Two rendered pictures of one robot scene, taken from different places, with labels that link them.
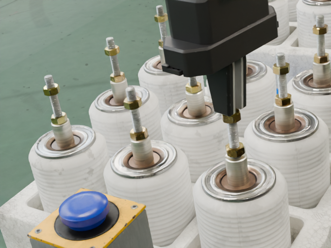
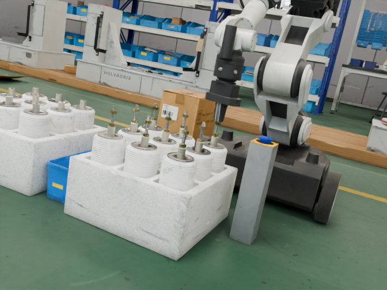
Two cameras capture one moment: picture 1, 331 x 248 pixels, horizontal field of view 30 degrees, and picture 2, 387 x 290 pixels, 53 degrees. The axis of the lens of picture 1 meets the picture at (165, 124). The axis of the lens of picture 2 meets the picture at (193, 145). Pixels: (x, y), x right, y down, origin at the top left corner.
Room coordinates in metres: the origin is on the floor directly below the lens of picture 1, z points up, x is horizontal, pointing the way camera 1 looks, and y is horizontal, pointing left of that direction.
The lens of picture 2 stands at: (0.89, 1.10, 0.53)
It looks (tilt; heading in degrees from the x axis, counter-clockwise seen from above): 13 degrees down; 255
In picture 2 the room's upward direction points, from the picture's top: 11 degrees clockwise
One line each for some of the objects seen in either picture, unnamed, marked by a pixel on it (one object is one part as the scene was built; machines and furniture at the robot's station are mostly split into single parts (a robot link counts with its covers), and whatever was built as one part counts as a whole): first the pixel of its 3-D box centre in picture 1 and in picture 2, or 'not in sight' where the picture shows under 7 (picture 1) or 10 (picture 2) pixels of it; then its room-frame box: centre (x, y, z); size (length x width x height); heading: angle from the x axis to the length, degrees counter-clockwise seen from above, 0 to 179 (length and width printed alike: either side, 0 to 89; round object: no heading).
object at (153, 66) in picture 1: (168, 64); (110, 136); (0.85, -0.02, 0.25); 0.08 x 0.08 x 0.01
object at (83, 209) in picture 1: (85, 213); (265, 140); (0.41, 0.08, 0.32); 0.04 x 0.04 x 0.02
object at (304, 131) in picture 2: not in sight; (285, 126); (0.07, -0.48, 0.28); 0.21 x 0.20 x 0.13; 53
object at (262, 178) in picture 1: (238, 180); (213, 145); (0.52, -0.06, 0.25); 0.08 x 0.08 x 0.01
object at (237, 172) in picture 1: (237, 169); (213, 141); (0.52, -0.06, 0.26); 0.02 x 0.02 x 0.03
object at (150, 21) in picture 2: not in sight; (156, 22); (0.15, -5.71, 0.90); 0.50 x 0.38 x 0.21; 53
